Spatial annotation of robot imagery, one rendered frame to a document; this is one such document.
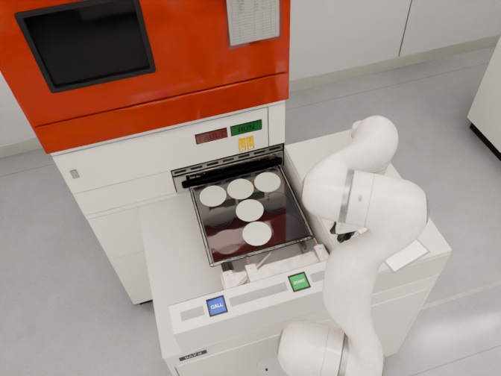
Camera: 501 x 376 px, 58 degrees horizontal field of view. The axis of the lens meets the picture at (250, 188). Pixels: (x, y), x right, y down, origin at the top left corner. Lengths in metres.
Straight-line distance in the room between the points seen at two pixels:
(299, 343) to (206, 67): 0.83
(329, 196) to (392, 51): 3.10
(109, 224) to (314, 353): 1.13
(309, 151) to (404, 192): 0.98
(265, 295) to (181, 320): 0.26
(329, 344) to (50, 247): 2.19
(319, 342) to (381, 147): 0.43
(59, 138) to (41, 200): 1.73
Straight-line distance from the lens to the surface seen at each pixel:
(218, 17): 1.33
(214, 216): 1.64
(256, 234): 1.58
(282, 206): 1.65
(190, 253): 1.66
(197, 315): 1.39
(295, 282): 1.41
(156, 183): 1.75
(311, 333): 1.03
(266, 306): 1.38
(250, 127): 1.65
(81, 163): 1.65
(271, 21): 1.38
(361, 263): 0.86
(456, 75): 4.00
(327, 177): 0.81
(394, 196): 0.80
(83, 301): 2.66
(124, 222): 1.90
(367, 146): 0.86
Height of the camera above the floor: 2.20
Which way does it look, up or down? 50 degrees down
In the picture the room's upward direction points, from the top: 4 degrees counter-clockwise
